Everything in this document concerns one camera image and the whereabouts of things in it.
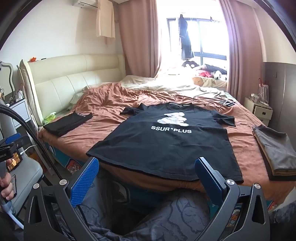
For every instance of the green tissue packet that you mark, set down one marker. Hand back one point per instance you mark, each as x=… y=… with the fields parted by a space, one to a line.
x=50 y=118

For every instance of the white air conditioner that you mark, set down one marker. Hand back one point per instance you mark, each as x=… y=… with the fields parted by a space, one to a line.
x=84 y=2

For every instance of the pink curtain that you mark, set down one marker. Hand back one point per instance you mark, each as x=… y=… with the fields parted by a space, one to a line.
x=245 y=46
x=138 y=34

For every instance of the folded black garment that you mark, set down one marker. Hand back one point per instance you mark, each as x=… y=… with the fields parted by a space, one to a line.
x=67 y=122

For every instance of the red cloth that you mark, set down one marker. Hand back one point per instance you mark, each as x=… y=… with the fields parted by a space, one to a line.
x=204 y=73

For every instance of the person's grey patterned pants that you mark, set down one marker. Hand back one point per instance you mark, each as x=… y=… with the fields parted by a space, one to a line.
x=161 y=220

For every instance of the black printed T-shirt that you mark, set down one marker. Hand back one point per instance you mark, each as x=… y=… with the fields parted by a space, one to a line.
x=161 y=148

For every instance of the stack of folded grey clothes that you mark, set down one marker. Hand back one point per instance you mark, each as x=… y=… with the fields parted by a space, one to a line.
x=277 y=150

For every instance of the small orange toy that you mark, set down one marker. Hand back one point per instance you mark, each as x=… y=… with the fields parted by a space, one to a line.
x=32 y=59

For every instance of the person's left forearm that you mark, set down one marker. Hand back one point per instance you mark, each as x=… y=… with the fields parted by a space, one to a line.
x=7 y=206

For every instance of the black phone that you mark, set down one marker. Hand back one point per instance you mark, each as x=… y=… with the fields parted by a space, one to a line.
x=227 y=102

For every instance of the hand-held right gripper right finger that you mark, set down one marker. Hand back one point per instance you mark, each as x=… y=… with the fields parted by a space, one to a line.
x=208 y=177

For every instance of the black and white plush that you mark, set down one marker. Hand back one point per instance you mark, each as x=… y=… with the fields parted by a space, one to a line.
x=189 y=64

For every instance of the white rack near wall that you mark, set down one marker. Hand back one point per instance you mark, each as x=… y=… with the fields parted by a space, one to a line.
x=263 y=92

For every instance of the teal cartoon bed sheet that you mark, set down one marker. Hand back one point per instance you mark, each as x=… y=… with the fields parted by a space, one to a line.
x=71 y=166

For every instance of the cream padded headboard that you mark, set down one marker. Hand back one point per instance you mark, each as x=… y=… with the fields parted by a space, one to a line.
x=69 y=76

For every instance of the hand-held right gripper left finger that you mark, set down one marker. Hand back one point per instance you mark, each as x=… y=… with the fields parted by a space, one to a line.
x=85 y=183

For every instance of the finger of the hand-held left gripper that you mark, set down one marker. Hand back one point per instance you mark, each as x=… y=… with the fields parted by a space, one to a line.
x=15 y=140

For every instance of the person's left hand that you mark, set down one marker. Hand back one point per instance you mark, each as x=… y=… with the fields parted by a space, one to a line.
x=5 y=184

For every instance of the cream hanging cloth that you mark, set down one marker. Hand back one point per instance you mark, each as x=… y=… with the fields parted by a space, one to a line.
x=105 y=20

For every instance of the grey chair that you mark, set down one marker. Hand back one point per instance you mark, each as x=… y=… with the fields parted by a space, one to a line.
x=25 y=171

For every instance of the cream nightstand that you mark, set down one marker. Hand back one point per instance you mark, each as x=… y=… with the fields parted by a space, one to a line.
x=261 y=111

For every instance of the panda plush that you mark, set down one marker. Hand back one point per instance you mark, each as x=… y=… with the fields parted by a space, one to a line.
x=217 y=75

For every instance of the brown fleece blanket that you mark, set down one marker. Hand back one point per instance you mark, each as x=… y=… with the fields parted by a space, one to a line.
x=97 y=120

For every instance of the grey wardrobe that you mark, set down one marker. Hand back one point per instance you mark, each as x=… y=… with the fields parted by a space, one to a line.
x=284 y=92

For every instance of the white framed mirror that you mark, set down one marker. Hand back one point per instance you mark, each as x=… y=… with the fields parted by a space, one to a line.
x=9 y=69

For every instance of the white bedside cabinet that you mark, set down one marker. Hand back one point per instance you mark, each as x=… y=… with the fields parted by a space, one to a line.
x=19 y=109

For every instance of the dark hanging garment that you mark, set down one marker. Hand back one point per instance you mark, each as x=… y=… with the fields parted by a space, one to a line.
x=186 y=41

